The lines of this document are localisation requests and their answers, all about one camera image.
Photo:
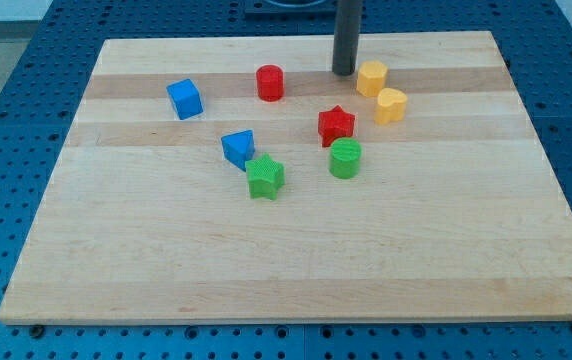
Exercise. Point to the green star block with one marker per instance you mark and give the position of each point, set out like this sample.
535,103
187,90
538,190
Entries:
265,177

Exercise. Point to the blue triangle block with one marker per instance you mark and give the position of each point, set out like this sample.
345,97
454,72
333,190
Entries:
238,148

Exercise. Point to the light wooden board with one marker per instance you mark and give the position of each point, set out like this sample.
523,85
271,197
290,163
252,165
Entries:
455,214

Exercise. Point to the green cylinder block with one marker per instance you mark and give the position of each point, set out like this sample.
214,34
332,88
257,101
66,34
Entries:
344,158

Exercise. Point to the red star block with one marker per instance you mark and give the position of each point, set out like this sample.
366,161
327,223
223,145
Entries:
335,123

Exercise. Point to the red cylinder block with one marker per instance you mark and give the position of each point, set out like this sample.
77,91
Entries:
270,83

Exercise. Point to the yellow heart block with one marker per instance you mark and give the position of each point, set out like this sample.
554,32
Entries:
390,106

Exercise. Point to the blue cube block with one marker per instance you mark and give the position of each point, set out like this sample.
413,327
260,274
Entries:
185,98

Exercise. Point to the yellow hexagon block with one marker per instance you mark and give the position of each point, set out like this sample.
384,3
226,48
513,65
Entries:
371,79

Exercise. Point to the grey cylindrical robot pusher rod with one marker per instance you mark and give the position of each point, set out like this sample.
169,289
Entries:
346,36

